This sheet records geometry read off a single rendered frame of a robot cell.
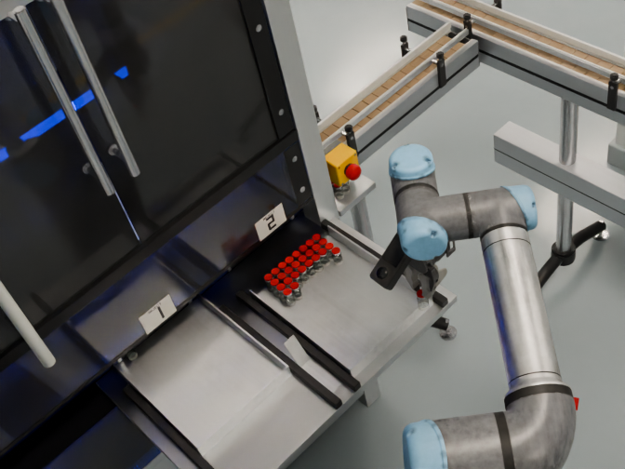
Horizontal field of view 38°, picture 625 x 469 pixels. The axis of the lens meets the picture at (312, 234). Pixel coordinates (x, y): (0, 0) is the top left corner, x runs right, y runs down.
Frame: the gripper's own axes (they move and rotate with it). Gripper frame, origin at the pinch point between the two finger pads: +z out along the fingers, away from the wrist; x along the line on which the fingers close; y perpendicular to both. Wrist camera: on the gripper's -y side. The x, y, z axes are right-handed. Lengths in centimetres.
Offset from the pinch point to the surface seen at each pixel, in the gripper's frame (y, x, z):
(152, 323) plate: -36, 47, 13
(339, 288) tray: 2.2, 30.2, 25.5
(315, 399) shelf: -22.2, 12.8, 25.6
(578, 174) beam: 92, 27, 59
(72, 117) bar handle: -34, 42, -48
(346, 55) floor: 139, 184, 115
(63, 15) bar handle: -28, 42, -65
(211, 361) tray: -31, 38, 25
